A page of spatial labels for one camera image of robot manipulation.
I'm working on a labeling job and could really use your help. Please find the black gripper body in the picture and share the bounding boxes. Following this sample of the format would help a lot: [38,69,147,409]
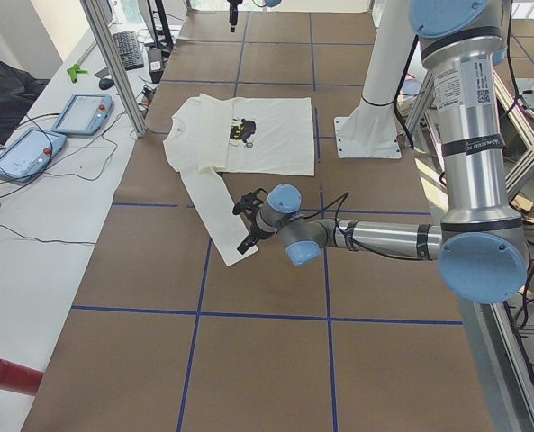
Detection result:
[232,188,275,242]

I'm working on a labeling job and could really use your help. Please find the cream long-sleeve cat shirt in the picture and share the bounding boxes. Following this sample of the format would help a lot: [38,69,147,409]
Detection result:
[163,94,314,266]

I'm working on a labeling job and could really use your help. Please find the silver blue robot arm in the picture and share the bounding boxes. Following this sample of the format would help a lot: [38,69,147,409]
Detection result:
[233,1,529,304]
[228,0,281,33]

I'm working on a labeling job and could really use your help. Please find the brown paper table mat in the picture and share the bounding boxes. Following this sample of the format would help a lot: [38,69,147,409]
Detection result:
[23,12,529,431]

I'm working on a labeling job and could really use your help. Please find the black power adapter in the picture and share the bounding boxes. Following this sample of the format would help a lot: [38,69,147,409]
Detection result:
[148,48,164,84]

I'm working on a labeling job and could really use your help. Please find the black computer mouse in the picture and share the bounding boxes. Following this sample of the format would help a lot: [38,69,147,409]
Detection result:
[98,77,114,90]

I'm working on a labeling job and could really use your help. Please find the far blue teach pendant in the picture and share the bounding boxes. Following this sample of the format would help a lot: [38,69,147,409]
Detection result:
[51,94,113,136]

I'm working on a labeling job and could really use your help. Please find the blue teach pendant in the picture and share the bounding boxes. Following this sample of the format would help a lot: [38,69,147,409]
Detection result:
[0,128,67,182]
[51,94,113,136]

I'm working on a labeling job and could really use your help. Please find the black keyboard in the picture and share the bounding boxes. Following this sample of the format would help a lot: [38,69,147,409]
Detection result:
[112,31,144,70]

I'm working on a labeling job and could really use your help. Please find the green plastic part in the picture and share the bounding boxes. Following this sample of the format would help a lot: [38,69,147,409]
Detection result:
[67,64,88,84]

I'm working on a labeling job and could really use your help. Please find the near blue teach pendant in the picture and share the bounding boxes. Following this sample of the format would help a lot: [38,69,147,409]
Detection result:
[0,128,67,182]

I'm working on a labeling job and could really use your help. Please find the person in black jacket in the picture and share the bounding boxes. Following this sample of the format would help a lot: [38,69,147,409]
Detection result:
[0,60,49,148]

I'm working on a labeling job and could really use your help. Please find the red cardboard tube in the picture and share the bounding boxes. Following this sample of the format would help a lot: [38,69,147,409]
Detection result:
[0,358,43,396]

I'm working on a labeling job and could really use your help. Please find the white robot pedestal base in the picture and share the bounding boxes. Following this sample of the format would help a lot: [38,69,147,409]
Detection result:
[334,0,415,159]

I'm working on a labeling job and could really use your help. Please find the aluminium frame post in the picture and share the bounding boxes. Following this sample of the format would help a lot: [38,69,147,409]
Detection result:
[80,0,147,138]

